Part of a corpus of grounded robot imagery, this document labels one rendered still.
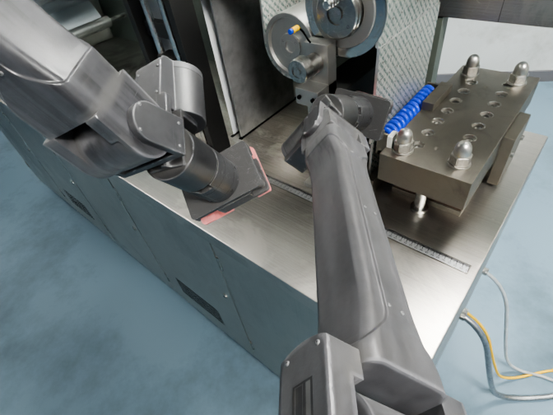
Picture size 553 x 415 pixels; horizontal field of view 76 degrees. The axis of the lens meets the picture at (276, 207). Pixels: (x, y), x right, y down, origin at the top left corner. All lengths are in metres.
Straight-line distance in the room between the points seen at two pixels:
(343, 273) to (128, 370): 1.53
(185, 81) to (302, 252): 0.40
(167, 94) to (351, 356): 0.28
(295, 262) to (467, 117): 0.44
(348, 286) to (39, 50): 0.25
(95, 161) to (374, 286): 0.24
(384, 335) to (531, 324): 1.59
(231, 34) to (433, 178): 0.55
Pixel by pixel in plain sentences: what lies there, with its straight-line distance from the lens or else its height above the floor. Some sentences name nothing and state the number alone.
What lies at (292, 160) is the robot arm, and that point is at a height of 1.10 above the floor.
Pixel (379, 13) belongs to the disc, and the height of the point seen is 1.25.
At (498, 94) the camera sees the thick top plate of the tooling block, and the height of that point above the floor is 1.03.
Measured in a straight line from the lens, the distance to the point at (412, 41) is 0.76.
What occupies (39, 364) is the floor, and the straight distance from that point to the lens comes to 1.98.
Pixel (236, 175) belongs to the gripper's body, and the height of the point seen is 1.17.
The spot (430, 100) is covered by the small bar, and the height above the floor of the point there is 1.05.
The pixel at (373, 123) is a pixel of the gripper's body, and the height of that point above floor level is 1.10.
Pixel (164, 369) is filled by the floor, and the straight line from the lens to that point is 1.68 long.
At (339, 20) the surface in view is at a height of 1.24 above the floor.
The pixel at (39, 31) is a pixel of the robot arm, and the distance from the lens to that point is 0.30.
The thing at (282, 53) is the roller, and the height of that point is 1.16.
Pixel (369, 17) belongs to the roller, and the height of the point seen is 1.24.
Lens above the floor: 1.44
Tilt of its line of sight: 44 degrees down
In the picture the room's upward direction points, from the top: 10 degrees counter-clockwise
